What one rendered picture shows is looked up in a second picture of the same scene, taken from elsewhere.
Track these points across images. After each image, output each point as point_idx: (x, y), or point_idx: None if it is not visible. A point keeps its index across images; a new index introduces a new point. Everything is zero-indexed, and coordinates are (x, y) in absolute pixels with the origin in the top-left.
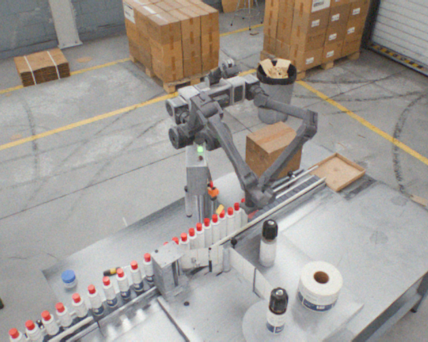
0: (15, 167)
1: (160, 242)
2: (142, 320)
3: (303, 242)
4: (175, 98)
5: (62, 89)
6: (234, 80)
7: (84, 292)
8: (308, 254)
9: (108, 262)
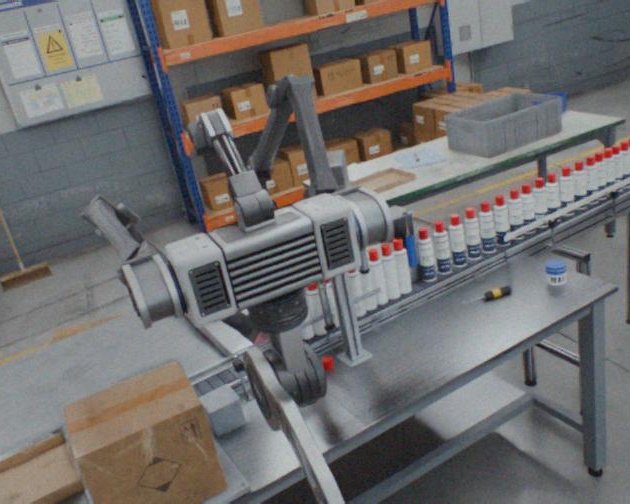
0: None
1: (430, 334)
2: (435, 266)
3: (194, 355)
4: (361, 214)
5: None
6: (193, 240)
7: (527, 275)
8: (196, 343)
9: (511, 304)
